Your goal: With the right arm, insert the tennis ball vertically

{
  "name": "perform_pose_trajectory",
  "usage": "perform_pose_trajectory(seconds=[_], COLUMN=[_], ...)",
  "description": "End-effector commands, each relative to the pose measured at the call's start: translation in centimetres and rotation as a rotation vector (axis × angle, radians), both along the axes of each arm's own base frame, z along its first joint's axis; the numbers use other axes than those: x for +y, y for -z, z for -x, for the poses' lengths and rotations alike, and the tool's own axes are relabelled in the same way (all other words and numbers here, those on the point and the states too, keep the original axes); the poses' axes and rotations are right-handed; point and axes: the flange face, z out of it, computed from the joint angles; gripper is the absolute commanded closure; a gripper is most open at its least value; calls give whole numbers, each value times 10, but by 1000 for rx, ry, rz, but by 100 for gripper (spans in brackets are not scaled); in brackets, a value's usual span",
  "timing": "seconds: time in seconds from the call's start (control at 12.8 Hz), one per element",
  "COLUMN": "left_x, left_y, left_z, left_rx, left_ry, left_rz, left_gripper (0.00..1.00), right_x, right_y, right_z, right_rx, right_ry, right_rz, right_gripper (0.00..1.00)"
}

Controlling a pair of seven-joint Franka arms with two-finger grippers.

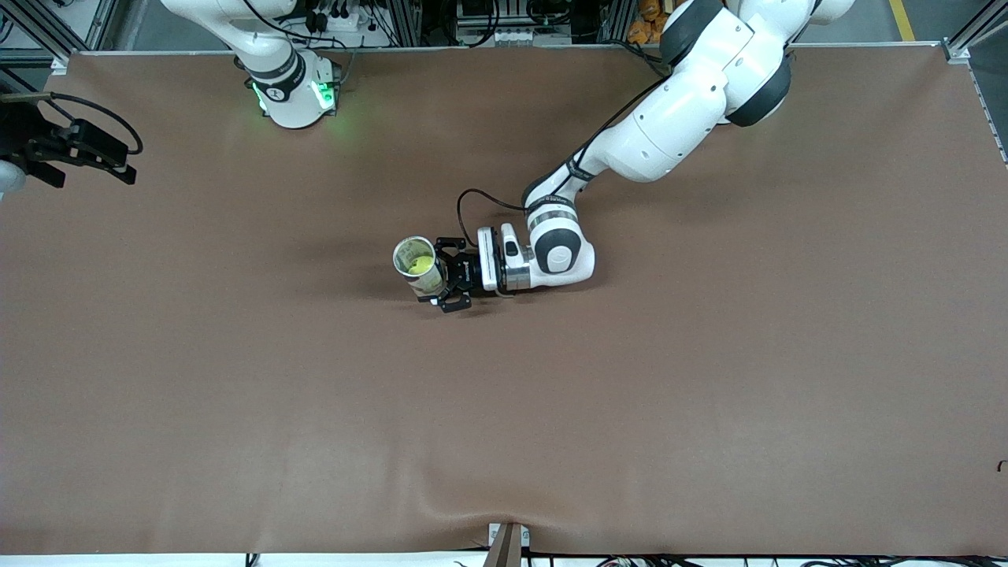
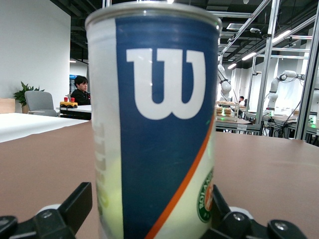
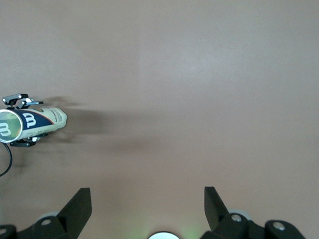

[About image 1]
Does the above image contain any white blue tennis ball can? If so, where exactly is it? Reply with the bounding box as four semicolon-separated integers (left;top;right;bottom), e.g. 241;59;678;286
392;235;450;303

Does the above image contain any brown table cover sheet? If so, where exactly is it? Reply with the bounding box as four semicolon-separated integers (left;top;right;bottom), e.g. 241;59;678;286
0;46;1008;556

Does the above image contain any white power strip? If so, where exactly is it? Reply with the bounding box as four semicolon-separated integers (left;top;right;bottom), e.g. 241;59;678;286
472;28;538;46

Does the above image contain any socket box with black plugs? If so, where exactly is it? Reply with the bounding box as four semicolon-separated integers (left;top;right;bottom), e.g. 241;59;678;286
306;0;371;34

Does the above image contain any bag of orange items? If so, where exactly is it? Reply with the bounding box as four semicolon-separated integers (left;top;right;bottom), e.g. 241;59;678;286
628;0;670;45

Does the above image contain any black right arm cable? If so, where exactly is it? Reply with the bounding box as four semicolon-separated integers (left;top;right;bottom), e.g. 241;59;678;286
0;91;145;157

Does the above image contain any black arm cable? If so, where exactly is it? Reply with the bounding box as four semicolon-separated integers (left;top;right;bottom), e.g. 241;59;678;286
457;75;678;233
0;91;145;157

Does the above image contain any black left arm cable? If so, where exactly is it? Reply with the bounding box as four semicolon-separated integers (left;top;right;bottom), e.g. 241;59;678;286
457;75;678;233

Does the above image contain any aluminium frame post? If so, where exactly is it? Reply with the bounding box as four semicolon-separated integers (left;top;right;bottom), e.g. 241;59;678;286
598;0;637;44
941;0;1008;64
12;0;119;64
386;0;423;46

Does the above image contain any metal table edge bracket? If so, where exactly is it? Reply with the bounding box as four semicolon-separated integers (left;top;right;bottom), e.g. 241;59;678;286
487;521;531;567

